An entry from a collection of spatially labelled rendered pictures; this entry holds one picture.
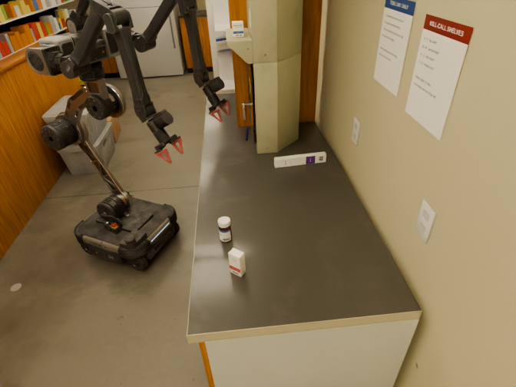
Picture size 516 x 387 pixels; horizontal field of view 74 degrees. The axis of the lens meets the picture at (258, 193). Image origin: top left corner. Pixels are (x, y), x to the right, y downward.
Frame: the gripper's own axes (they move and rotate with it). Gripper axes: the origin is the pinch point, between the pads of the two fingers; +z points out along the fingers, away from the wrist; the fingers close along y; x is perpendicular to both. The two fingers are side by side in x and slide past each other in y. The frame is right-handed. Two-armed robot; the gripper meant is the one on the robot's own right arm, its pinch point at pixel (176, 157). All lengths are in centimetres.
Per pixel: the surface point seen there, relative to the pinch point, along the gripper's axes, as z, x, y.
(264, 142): 19.0, -25.1, 35.0
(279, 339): 52, -56, -60
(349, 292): 54, -74, -40
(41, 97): -88, 214, 100
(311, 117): 28, -34, 83
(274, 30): -25, -56, 38
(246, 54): -23, -42, 32
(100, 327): 68, 93, -42
